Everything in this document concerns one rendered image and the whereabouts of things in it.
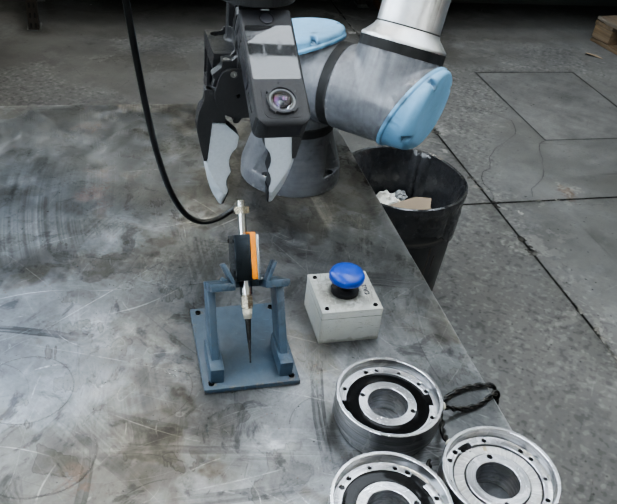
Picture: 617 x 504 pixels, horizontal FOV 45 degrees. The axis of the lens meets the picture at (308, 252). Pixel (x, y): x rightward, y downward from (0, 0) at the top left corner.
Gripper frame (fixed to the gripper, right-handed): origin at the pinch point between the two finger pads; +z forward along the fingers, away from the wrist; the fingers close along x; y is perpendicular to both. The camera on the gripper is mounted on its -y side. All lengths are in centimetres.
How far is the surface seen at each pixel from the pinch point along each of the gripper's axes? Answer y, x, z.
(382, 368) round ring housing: -10.6, -13.1, 15.1
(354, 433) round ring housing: -18.3, -7.8, 15.4
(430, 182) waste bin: 103, -73, 63
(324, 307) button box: -2.1, -8.9, 13.6
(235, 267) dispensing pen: -2.5, 1.2, 7.0
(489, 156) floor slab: 179, -137, 98
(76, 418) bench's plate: -10.0, 17.4, 18.3
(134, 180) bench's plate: 34.4, 9.5, 18.4
